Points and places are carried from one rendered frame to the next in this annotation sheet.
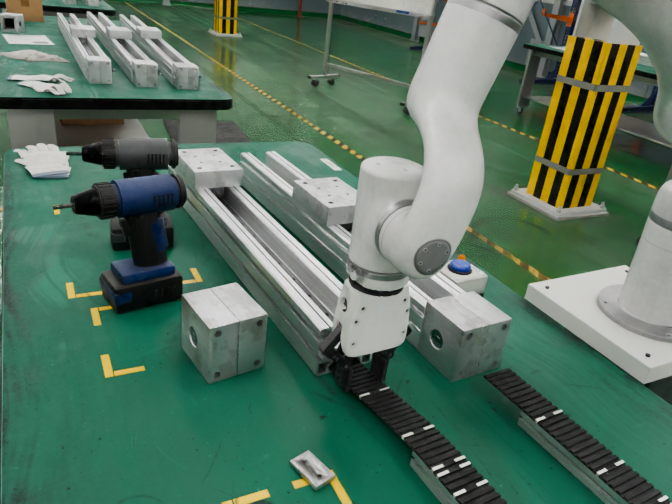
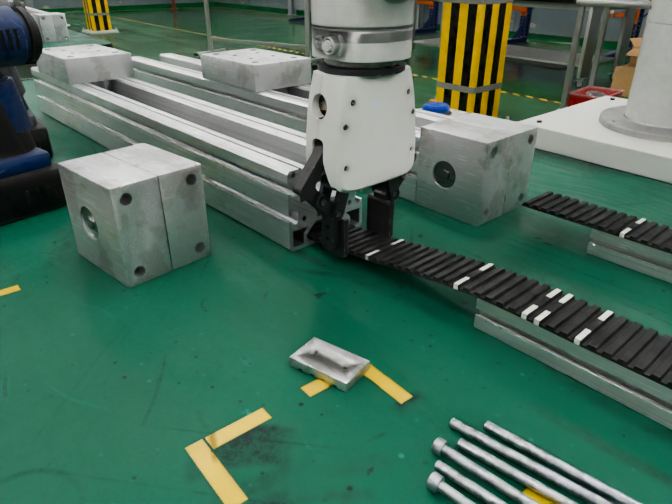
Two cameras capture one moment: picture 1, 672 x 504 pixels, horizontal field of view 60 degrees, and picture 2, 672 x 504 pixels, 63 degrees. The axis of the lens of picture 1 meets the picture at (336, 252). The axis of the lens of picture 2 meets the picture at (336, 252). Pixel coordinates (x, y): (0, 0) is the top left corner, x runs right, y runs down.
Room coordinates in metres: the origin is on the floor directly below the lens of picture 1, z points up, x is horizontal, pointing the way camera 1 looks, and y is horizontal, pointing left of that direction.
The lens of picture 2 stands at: (0.21, 0.04, 1.04)
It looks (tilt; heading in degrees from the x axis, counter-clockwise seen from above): 28 degrees down; 351
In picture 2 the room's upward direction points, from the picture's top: straight up
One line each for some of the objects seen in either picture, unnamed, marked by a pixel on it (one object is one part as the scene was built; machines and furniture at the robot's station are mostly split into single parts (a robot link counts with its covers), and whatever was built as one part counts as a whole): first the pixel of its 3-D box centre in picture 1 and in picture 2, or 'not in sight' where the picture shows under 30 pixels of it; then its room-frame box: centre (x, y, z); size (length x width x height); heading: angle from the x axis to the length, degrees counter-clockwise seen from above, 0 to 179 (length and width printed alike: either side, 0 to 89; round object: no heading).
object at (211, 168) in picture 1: (207, 172); (85, 70); (1.28, 0.32, 0.87); 0.16 x 0.11 x 0.07; 33
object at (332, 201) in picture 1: (331, 205); (255, 76); (1.17, 0.02, 0.87); 0.16 x 0.11 x 0.07; 33
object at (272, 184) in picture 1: (328, 226); (257, 106); (1.17, 0.02, 0.82); 0.80 x 0.10 x 0.09; 33
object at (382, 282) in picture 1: (377, 269); (360, 44); (0.69, -0.06, 0.98); 0.09 x 0.08 x 0.03; 123
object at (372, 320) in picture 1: (371, 308); (360, 117); (0.69, -0.06, 0.92); 0.10 x 0.07 x 0.11; 123
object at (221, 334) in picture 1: (230, 329); (148, 206); (0.73, 0.14, 0.83); 0.11 x 0.10 x 0.10; 128
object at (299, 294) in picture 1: (247, 236); (152, 125); (1.07, 0.18, 0.82); 0.80 x 0.10 x 0.09; 33
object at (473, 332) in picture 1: (468, 333); (480, 164); (0.80, -0.23, 0.83); 0.12 x 0.09 x 0.10; 123
